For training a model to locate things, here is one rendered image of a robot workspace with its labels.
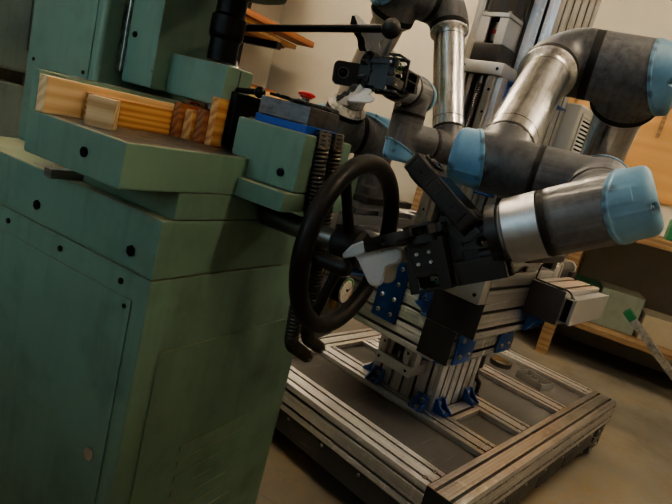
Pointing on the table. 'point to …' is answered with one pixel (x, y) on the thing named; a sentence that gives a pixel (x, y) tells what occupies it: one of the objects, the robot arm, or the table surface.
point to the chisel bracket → (204, 79)
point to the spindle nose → (227, 30)
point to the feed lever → (333, 28)
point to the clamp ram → (239, 105)
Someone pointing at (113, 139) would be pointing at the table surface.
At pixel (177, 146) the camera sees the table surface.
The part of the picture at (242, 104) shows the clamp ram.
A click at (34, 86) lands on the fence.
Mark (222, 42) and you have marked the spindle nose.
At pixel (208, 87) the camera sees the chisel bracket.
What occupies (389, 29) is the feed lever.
